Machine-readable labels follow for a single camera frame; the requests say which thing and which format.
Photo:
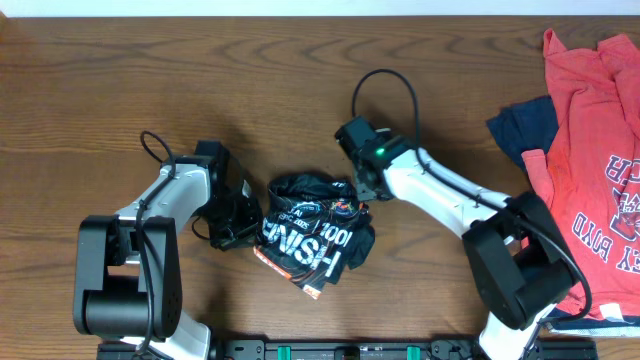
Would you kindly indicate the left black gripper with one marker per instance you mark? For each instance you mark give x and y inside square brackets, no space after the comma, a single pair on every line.
[248,232]

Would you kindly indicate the black orange-patterned jersey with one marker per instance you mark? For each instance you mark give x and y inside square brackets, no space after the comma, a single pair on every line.
[315,229]

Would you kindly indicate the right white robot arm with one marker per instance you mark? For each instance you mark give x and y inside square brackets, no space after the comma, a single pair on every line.
[521,265]

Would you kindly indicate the red printed t-shirt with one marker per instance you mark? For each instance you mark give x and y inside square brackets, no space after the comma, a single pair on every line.
[589,177]

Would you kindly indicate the navy blue garment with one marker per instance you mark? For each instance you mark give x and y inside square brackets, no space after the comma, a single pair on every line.
[524,126]

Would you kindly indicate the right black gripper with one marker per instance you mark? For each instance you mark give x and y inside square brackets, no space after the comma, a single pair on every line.
[364,192]

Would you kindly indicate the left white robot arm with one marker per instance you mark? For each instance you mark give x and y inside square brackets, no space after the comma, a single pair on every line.
[128,286]

